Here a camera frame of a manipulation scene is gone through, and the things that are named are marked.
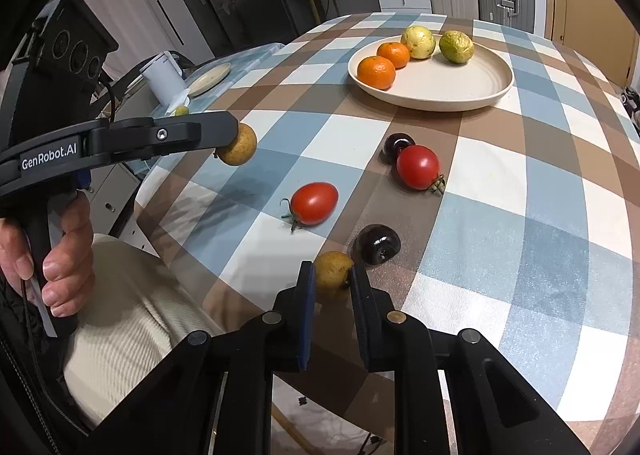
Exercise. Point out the smooth yellow guava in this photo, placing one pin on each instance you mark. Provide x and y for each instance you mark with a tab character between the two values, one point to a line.
418	41

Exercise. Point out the small beige plate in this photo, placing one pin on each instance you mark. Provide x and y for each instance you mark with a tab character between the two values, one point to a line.
210	80

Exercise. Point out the dark purple plum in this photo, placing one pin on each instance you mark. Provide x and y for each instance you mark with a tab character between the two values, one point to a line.
376	244
395	145

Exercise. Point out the white cup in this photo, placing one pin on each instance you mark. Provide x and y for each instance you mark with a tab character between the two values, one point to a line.
162	77

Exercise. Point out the brown longan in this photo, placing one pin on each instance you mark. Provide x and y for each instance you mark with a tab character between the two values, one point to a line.
242	145
332	272

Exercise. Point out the light blue checked cloth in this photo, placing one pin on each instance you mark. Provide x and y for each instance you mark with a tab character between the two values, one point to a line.
250	65

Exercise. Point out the cream round plate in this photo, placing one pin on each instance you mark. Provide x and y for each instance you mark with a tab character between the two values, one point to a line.
450	85

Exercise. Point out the wrinkled yellow-green guava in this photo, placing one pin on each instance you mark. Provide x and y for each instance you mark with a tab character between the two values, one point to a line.
456	47

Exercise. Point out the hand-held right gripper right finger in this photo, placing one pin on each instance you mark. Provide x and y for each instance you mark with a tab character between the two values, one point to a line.
361	315

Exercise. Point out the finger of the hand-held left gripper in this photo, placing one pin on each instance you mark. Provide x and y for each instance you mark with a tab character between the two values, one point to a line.
165	135

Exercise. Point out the orange mandarin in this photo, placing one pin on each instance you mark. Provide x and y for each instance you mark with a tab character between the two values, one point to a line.
395	54
376	72

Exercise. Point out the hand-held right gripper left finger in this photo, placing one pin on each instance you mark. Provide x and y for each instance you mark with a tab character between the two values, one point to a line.
305	315

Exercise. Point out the person's left hand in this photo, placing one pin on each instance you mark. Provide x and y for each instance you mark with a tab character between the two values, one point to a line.
72	260

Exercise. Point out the small green fruit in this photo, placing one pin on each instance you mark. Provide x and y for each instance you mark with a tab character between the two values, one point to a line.
180	111

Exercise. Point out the person's cream knit clothing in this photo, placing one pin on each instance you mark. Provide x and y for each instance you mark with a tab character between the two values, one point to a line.
130	325

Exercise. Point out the red cherry tomato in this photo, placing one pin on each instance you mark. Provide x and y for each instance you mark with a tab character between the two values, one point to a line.
418	166
314	203

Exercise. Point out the wooden door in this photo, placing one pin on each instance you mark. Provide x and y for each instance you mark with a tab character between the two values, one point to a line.
585	0

